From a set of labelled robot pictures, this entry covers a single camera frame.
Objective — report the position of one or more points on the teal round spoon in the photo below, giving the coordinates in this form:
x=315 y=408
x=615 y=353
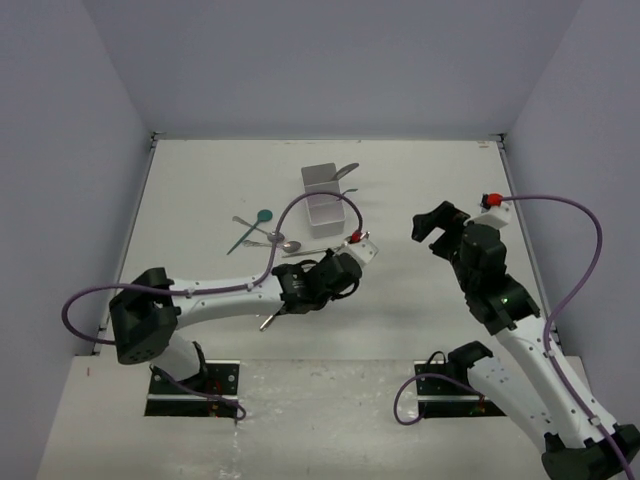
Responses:
x=262 y=216

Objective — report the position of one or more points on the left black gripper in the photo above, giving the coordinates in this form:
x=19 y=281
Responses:
x=325 y=257

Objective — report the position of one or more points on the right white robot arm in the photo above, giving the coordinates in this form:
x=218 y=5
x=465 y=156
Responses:
x=575 y=435

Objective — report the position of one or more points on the plain shiny steel spoon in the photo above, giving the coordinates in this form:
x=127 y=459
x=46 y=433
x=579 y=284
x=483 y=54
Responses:
x=273 y=236

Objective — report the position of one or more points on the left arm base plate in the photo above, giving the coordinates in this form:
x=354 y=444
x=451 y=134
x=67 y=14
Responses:
x=212 y=394

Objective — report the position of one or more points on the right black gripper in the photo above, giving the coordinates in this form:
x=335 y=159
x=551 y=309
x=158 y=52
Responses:
x=445 y=216

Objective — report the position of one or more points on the ornate handle steel spoon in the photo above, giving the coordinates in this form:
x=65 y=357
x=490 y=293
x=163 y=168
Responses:
x=286 y=247

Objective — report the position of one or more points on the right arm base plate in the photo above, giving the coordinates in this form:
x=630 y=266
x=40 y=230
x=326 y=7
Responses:
x=443 y=392

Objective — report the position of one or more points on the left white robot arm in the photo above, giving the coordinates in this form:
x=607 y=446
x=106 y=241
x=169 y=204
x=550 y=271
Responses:
x=146 y=322

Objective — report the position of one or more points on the matte round steel spoon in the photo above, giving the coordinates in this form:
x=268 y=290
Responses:
x=316 y=251

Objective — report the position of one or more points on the shiny steel fork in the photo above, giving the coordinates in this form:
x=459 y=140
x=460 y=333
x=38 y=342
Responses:
x=268 y=322

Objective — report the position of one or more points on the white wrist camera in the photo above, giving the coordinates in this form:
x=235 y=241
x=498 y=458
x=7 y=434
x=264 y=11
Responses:
x=363 y=250
x=494 y=211

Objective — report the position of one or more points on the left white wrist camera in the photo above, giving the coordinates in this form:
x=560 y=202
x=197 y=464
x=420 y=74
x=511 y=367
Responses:
x=363 y=250

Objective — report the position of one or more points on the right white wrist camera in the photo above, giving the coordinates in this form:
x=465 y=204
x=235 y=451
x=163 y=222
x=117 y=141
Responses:
x=494 y=211

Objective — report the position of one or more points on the white divided utensil container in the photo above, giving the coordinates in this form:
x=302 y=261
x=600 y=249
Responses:
x=325 y=212

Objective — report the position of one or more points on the matte steel knife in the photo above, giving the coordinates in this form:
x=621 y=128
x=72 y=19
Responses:
x=345 y=170

